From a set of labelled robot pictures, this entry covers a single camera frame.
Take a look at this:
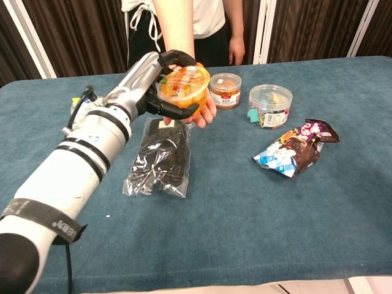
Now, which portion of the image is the blue velvet table cloth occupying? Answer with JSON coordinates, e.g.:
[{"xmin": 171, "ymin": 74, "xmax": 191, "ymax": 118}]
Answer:
[{"xmin": 0, "ymin": 55, "xmax": 392, "ymax": 294}]

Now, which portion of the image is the black strap on arm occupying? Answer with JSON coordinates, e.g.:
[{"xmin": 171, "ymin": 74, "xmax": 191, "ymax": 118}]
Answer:
[{"xmin": 0, "ymin": 198, "xmax": 88, "ymax": 245}]

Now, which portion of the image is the dark brown curtain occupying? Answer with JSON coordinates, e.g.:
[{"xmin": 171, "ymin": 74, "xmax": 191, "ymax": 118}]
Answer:
[{"xmin": 0, "ymin": 0, "xmax": 392, "ymax": 88}]

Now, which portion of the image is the person's hanging bare hand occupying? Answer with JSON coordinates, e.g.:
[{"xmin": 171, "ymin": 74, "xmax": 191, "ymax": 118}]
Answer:
[{"xmin": 228, "ymin": 36, "xmax": 246, "ymax": 66}]

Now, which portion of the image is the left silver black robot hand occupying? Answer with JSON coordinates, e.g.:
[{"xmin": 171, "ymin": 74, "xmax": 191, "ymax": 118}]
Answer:
[{"xmin": 103, "ymin": 49, "xmax": 200, "ymax": 121}]

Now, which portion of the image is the person's bare hand under cup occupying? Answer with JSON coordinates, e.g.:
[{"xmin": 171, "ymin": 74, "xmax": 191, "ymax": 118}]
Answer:
[{"xmin": 163, "ymin": 97, "xmax": 217, "ymax": 129}]

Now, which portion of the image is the brown and blue snack bag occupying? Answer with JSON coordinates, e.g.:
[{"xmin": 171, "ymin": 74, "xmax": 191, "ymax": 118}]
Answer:
[{"xmin": 251, "ymin": 118, "xmax": 341, "ymax": 179}]

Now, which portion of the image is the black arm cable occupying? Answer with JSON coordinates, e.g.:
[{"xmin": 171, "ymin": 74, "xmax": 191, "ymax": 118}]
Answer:
[{"xmin": 66, "ymin": 85, "xmax": 95, "ymax": 131}]

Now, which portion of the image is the clear round jar of candies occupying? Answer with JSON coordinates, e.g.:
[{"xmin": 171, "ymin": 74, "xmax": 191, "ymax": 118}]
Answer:
[{"xmin": 247, "ymin": 84, "xmax": 293, "ymax": 130}]

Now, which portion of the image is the round jar with orange label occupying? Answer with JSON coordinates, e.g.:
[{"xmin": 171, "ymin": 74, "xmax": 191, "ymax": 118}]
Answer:
[{"xmin": 209, "ymin": 72, "xmax": 243, "ymax": 110}]

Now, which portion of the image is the small clear packet yellow label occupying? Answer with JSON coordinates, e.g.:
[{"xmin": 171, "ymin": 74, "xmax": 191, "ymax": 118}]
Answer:
[{"xmin": 70, "ymin": 96, "xmax": 104, "ymax": 124}]

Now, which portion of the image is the person's bare forearm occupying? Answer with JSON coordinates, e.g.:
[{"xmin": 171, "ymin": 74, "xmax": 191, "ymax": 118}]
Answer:
[{"xmin": 152, "ymin": 0, "xmax": 196, "ymax": 59}]

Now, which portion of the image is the person's white shirt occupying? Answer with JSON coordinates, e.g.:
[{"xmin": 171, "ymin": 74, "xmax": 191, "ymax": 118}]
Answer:
[{"xmin": 121, "ymin": 0, "xmax": 226, "ymax": 40}]

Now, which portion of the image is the white metal frame post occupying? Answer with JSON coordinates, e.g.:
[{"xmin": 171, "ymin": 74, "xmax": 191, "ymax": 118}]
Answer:
[
  {"xmin": 2, "ymin": 0, "xmax": 58, "ymax": 80},
  {"xmin": 252, "ymin": 0, "xmax": 277, "ymax": 65},
  {"xmin": 347, "ymin": 0, "xmax": 380, "ymax": 58}
]

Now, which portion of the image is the orange fruit jelly cup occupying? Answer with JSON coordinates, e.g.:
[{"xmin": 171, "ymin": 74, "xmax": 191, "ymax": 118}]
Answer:
[{"xmin": 156, "ymin": 62, "xmax": 211, "ymax": 115}]

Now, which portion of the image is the clear bag of dark snacks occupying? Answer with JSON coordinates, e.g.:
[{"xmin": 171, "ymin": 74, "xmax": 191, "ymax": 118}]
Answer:
[{"xmin": 122, "ymin": 118, "xmax": 193, "ymax": 198}]

